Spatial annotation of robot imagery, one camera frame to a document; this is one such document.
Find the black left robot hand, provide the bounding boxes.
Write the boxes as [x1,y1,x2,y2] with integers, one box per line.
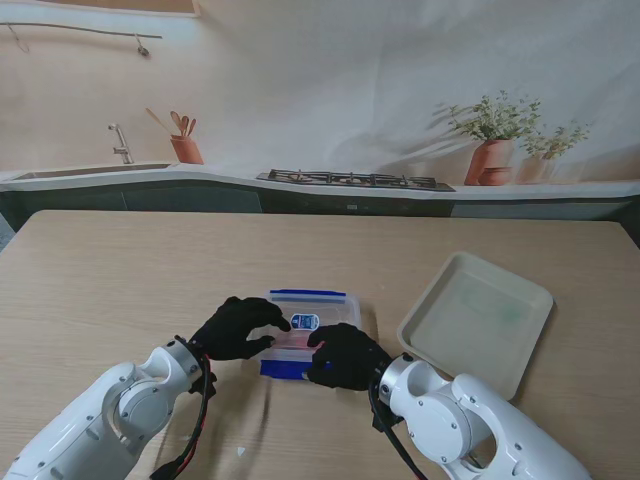
[188,295,292,362]

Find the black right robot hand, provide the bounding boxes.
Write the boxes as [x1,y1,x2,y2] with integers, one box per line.
[302,322,394,392]

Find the clear plastic food container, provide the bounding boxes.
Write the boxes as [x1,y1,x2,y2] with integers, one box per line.
[258,288,364,381]

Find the clear lid with blue label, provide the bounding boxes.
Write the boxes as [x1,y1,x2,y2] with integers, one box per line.
[267,288,362,361]

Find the beige plastic tray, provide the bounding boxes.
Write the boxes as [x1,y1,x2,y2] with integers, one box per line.
[396,251,555,401]

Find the printed kitchen backdrop cloth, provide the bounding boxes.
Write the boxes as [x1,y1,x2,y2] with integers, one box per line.
[0,0,640,251]

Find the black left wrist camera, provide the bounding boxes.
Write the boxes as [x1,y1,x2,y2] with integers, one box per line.
[192,372,219,396]

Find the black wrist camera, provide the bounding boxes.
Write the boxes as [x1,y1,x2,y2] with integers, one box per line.
[372,404,404,434]
[192,372,219,396]

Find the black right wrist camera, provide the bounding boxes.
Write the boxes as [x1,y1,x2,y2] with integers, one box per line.
[372,404,404,434]

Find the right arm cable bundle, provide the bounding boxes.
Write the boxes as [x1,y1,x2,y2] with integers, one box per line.
[367,384,431,480]

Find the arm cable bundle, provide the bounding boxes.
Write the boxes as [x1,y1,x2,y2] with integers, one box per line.
[367,384,431,480]
[149,352,219,480]

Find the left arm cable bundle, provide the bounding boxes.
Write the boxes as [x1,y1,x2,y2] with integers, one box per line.
[149,352,219,480]

